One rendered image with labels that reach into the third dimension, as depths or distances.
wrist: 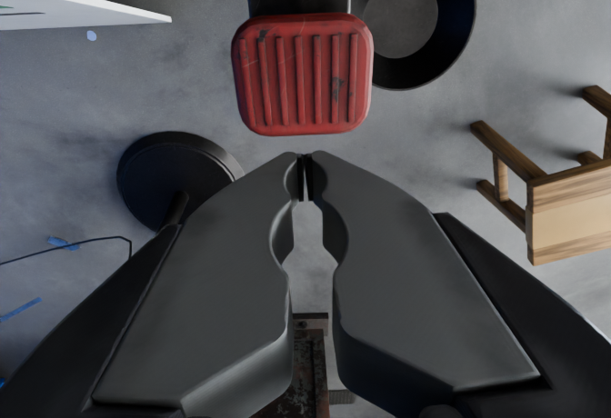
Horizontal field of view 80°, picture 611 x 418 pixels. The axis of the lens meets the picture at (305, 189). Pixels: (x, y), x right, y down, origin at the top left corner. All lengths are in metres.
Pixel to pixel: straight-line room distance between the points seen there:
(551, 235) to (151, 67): 1.02
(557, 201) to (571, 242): 0.14
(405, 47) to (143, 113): 0.70
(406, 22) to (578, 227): 0.60
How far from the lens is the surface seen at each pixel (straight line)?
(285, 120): 0.20
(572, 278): 1.73
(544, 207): 0.92
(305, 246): 1.27
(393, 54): 1.00
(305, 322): 1.51
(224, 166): 1.06
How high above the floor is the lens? 0.94
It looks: 57 degrees down
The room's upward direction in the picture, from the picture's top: 177 degrees clockwise
